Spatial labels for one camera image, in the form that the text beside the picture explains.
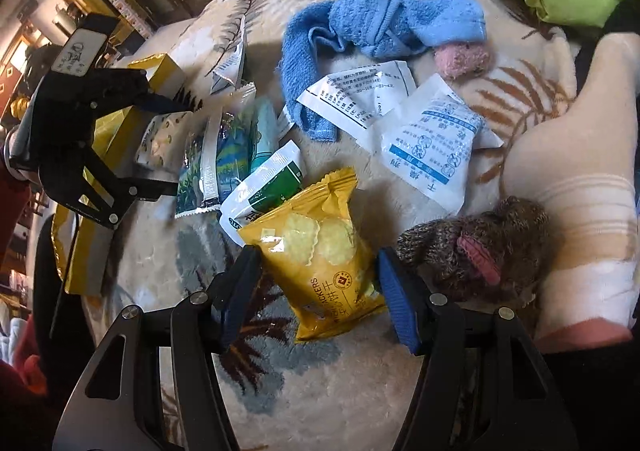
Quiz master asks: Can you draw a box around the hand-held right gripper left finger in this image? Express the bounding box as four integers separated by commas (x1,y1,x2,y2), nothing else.
52,245,263,451

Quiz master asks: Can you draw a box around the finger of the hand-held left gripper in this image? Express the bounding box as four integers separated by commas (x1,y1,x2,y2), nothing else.
42,140,179,230
75,67,204,121

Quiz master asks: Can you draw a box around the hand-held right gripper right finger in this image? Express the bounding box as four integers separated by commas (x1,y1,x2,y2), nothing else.
376,247,581,451

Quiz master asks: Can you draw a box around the yellow cardboard box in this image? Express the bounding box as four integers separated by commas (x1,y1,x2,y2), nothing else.
50,54,191,297

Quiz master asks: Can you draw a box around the yellow cracker packet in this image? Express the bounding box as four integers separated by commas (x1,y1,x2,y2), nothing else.
237,168,388,344

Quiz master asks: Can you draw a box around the teal cartoon tissue pack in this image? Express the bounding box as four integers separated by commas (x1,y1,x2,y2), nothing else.
247,96,281,172

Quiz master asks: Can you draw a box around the white blue-striped desiccant packet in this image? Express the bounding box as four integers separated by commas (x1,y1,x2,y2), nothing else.
380,74,503,217

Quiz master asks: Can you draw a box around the white printed packet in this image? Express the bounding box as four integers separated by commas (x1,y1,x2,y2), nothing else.
295,60,418,152

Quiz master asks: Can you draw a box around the blue towel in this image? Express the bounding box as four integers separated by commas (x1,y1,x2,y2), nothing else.
280,0,488,142

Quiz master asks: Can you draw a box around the cream striped sock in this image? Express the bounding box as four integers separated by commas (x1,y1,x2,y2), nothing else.
502,34,640,354

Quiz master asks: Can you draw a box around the white patterned tissue pack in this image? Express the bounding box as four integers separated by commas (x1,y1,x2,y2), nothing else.
135,112,198,167

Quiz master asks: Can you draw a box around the brown knitted sock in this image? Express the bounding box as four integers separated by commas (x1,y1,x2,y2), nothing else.
395,196,551,304

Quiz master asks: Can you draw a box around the small white sachet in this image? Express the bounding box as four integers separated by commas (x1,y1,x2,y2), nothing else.
210,16,251,94

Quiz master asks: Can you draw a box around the green landscape snack packet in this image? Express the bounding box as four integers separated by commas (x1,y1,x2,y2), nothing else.
175,111,261,219

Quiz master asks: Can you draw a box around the row of printed cartons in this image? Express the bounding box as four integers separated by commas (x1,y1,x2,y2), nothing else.
100,0,153,38

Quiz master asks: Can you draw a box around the leaf-printed blanket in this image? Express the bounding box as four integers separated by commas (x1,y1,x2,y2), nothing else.
80,0,640,451

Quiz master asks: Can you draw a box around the white and green packet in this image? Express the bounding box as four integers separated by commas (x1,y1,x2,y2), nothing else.
217,141,306,247

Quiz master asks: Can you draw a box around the pink fuzzy sock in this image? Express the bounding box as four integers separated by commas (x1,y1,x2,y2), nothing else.
432,42,493,81

